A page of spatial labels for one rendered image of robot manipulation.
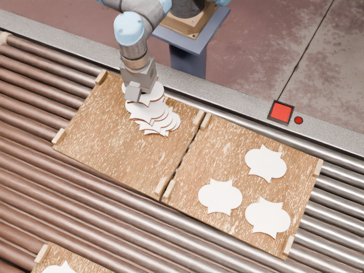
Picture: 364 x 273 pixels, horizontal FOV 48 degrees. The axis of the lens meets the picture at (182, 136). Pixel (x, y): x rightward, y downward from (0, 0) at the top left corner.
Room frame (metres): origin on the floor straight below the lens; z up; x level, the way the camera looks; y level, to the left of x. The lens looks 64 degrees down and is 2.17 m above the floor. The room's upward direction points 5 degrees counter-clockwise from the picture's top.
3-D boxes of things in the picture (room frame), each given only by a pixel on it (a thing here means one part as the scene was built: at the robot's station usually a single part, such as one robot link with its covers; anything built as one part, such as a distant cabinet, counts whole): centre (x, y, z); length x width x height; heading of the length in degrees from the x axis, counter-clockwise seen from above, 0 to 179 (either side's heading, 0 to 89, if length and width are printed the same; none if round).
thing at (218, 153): (0.43, -0.18, 0.93); 0.41 x 0.35 x 0.02; 59
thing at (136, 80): (0.69, 0.12, 1.18); 0.12 x 0.09 x 0.16; 156
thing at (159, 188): (0.43, 0.08, 0.95); 0.06 x 0.02 x 0.03; 149
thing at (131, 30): (0.71, 0.11, 1.34); 0.09 x 0.08 x 0.11; 144
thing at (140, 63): (0.71, 0.11, 1.26); 0.08 x 0.08 x 0.05
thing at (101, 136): (0.64, 0.18, 0.93); 0.41 x 0.35 x 0.02; 59
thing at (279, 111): (0.66, -0.35, 0.92); 0.06 x 0.06 x 0.01; 62
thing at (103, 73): (0.86, 0.27, 0.95); 0.06 x 0.02 x 0.03; 149
